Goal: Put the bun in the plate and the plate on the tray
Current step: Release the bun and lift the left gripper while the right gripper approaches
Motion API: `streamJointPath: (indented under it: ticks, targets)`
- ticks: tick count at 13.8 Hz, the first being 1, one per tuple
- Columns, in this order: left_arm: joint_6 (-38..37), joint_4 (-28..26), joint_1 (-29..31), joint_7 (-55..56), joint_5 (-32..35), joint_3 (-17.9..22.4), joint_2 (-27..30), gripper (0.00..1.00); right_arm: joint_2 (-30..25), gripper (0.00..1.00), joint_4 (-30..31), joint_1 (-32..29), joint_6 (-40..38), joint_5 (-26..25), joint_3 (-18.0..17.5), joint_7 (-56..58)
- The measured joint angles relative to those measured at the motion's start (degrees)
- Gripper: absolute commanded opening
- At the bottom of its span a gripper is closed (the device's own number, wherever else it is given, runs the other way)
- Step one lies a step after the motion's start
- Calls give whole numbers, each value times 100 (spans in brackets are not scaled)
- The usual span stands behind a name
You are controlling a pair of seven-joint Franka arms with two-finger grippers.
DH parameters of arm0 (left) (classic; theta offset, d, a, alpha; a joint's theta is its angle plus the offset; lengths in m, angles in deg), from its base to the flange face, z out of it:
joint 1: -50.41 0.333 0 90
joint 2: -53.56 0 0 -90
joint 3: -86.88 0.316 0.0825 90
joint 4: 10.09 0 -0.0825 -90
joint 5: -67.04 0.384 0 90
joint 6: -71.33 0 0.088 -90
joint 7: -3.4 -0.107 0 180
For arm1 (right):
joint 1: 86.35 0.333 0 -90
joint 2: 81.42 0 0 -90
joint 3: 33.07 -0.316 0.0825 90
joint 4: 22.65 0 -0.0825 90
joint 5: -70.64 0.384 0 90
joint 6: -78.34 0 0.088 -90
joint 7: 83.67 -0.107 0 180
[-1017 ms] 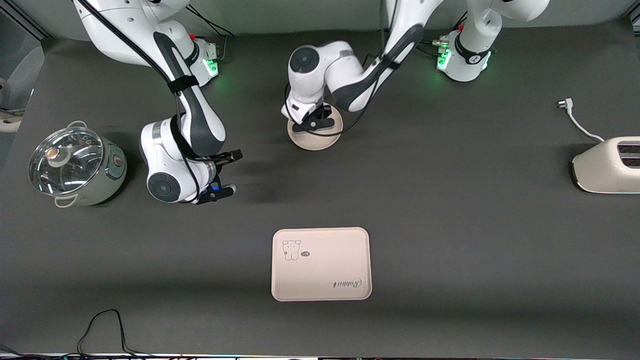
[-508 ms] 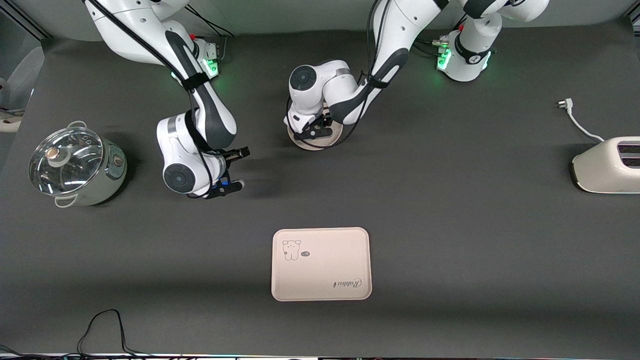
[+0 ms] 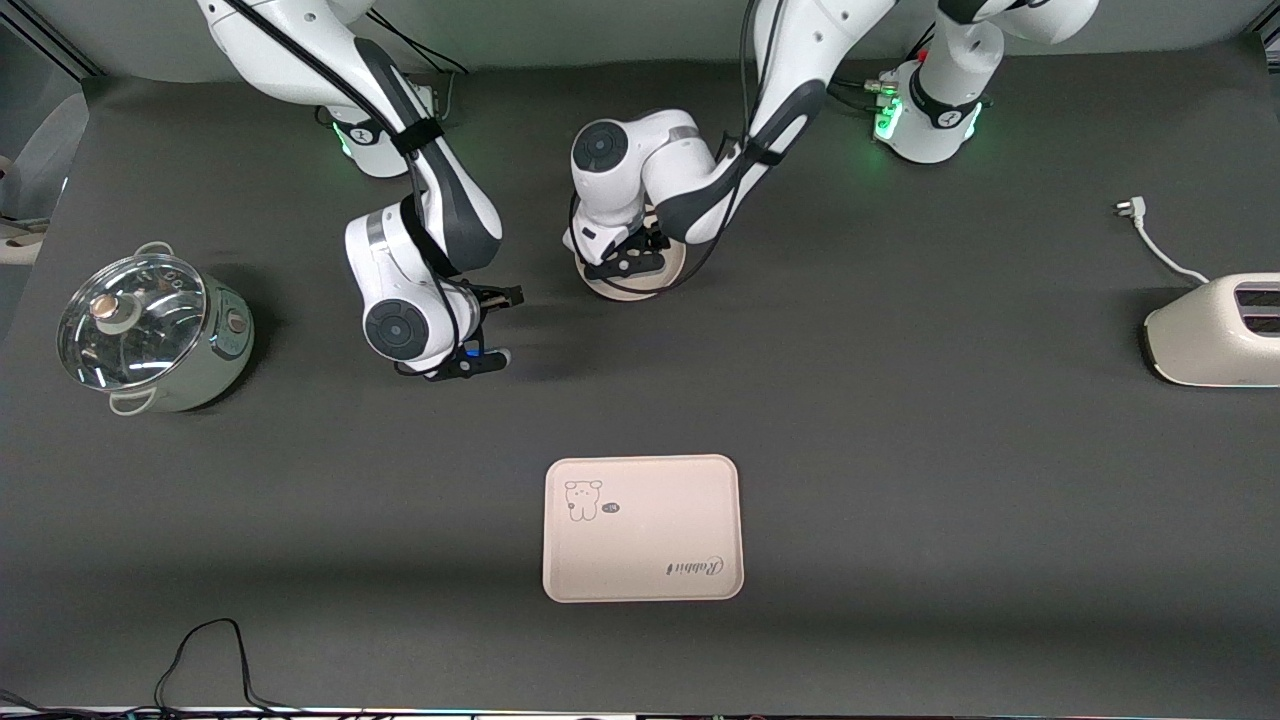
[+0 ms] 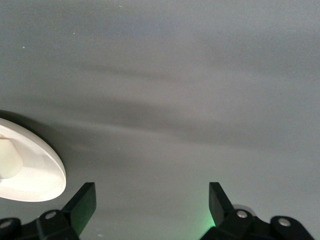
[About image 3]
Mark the glass pot lid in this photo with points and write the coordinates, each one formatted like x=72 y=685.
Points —
x=130 y=325

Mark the dark grey table cloth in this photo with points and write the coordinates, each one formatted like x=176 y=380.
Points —
x=900 y=600

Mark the cream white toaster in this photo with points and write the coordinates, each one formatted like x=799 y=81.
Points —
x=1200 y=340

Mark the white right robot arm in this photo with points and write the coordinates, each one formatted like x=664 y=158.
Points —
x=300 y=60

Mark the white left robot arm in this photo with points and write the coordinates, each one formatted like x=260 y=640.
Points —
x=800 y=50

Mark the round cream plate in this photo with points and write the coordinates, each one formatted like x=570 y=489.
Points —
x=650 y=282

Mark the cream rectangular rabbit tray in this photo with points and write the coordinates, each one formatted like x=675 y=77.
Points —
x=642 y=540

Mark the pale green cooking pot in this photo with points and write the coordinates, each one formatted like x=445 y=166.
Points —
x=215 y=350

